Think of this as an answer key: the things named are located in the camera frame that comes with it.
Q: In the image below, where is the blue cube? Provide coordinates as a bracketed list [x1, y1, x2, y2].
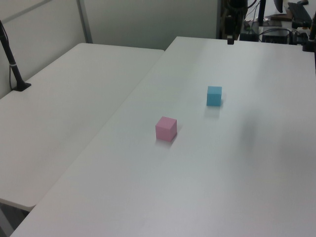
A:
[206, 85, 223, 107]

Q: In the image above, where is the pink cube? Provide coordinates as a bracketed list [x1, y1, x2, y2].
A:
[155, 116, 178, 142]

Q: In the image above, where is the white side table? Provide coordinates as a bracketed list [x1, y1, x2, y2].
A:
[0, 43, 165, 213]

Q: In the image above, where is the black electronics box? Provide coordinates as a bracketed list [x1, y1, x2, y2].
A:
[261, 29, 290, 44]

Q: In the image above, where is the grey partition frame post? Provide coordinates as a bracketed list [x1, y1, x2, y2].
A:
[76, 0, 93, 44]

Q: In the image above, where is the black camera pole with base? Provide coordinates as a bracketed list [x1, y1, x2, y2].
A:
[0, 19, 32, 92]

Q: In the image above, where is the black camera stand clamp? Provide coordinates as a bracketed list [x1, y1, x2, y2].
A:
[302, 14, 316, 53]

